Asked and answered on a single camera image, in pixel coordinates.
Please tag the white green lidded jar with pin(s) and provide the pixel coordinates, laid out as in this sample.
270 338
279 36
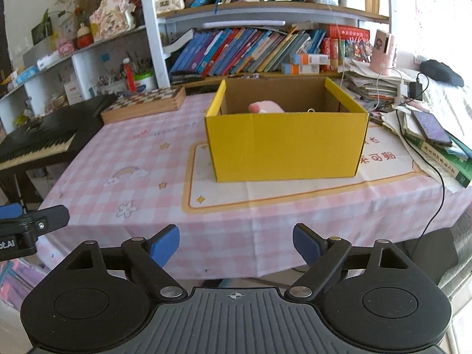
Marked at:
145 81

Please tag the white bookshelf unit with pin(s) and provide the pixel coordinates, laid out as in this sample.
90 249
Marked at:
22 15

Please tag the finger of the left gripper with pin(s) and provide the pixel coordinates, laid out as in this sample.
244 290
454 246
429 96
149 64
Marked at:
35 224
10 211

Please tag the black Yamaha keyboard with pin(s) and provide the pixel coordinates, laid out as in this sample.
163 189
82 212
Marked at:
55 138

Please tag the wooden chess board box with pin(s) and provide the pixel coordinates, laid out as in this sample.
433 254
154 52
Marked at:
144 104

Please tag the smartphone on books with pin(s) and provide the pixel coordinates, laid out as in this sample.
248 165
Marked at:
431 128

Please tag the red tassel ornament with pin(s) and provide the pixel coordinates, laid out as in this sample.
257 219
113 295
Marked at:
129 75

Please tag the orange white medicine box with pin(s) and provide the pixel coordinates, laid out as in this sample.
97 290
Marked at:
310 59

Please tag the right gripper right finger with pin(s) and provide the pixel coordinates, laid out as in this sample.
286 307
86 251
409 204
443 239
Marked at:
325 258

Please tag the pink checkered tablecloth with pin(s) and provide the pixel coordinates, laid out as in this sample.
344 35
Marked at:
136 177

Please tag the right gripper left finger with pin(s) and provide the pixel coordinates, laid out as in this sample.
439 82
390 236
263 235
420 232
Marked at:
147 258

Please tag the pink plush pig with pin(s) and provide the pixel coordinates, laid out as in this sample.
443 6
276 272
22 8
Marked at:
265 107

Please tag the yellow cardboard box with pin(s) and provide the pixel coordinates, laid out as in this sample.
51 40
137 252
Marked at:
321 134

